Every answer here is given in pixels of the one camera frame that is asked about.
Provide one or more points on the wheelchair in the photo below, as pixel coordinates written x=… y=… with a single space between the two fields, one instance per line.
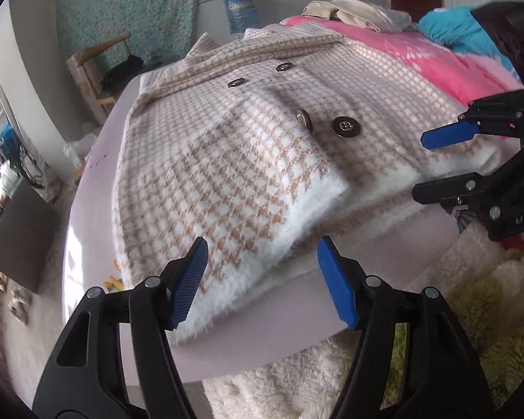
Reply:
x=30 y=170

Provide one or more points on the pair of slippers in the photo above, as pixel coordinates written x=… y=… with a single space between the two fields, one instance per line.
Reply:
x=18 y=305

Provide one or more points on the grey cloth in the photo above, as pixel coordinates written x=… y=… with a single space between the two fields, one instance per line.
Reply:
x=399 y=17

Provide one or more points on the blue water jug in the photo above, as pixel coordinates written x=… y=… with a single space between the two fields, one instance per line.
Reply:
x=241 y=13

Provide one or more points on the wooden chair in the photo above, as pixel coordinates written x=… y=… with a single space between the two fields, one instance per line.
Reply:
x=85 y=59

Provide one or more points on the pink floral blanket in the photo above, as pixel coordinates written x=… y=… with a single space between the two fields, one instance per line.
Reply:
x=441 y=70

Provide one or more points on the beige houndstooth fuzzy coat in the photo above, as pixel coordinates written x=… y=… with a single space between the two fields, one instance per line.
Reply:
x=244 y=161

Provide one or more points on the turquoise cloth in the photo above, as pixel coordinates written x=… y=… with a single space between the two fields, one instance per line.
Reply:
x=454 y=30

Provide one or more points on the green shaggy rug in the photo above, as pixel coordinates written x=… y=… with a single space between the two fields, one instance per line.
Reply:
x=476 y=314

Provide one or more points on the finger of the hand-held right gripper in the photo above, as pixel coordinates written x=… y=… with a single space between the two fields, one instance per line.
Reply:
x=454 y=190
x=449 y=134

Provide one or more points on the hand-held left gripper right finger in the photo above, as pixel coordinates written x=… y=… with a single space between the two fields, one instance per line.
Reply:
x=338 y=283

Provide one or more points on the black cloth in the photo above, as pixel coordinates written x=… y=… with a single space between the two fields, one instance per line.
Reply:
x=122 y=72

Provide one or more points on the beige clothes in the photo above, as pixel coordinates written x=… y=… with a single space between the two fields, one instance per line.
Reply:
x=353 y=13

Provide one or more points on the teal floral hanging cloth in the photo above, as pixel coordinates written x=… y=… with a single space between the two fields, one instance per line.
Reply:
x=135 y=8

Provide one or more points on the white plastic bag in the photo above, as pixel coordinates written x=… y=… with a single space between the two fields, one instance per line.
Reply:
x=81 y=152

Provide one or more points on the bed with lavender sheet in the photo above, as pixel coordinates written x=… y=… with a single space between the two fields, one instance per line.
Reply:
x=279 y=323

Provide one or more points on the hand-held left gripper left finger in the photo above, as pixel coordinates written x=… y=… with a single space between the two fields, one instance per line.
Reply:
x=190 y=283

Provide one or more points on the beige slipper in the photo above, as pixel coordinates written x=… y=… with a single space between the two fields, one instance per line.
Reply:
x=0 y=281

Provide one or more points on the white fluffy blanket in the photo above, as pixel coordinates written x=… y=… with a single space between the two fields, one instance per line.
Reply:
x=288 y=384

